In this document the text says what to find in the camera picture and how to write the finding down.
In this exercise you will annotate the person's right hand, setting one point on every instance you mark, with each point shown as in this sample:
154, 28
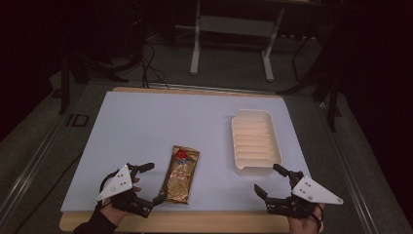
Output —
303, 226

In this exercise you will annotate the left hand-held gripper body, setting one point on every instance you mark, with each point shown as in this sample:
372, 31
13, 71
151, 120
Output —
117, 186

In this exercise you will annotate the black metal stand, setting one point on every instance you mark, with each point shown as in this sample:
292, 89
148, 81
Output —
332, 104

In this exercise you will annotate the white metal desk frame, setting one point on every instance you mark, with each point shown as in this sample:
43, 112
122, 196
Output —
195, 48

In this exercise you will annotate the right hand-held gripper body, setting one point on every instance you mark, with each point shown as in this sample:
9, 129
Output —
311, 193

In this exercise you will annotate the person's left hand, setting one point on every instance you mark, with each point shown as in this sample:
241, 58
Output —
113, 213

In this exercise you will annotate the gold snack packet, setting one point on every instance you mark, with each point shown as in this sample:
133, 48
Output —
180, 175

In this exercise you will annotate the grey metal floor rail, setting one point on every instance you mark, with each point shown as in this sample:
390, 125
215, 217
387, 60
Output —
29, 169
350, 175

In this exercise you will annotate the white ribbed plastic tray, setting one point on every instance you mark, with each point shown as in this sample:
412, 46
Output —
255, 143

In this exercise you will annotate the pale blue table mat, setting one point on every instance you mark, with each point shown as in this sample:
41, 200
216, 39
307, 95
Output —
146, 130

